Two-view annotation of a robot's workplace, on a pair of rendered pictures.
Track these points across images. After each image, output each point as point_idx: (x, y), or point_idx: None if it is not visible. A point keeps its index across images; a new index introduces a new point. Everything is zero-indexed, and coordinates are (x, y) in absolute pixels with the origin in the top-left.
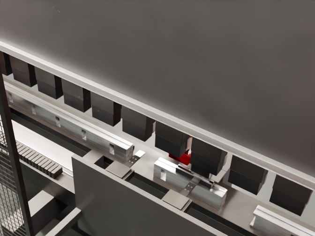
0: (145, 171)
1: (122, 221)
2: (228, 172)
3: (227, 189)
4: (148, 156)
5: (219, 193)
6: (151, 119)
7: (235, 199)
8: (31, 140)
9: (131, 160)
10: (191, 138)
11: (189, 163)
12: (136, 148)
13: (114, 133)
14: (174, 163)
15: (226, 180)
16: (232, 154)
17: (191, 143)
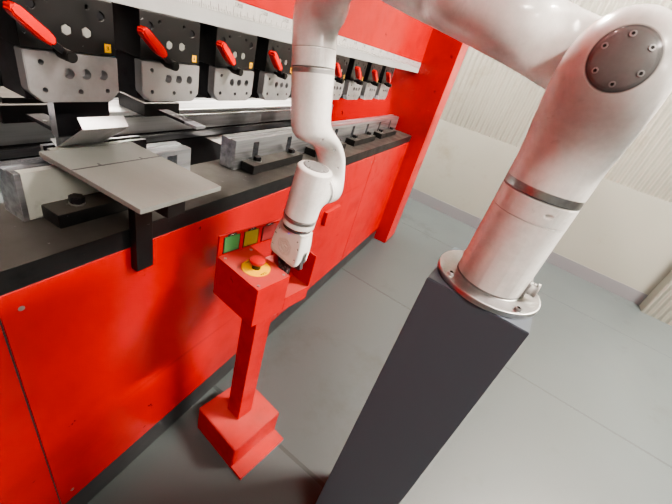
0: (191, 170)
1: None
2: (352, 488)
3: (72, 237)
4: (231, 181)
5: (11, 163)
6: (203, 42)
7: (19, 239)
8: (249, 102)
9: (178, 115)
10: (287, 234)
11: (140, 146)
12: (254, 176)
13: (292, 170)
14: (203, 197)
15: (342, 497)
16: (140, 195)
17: (285, 250)
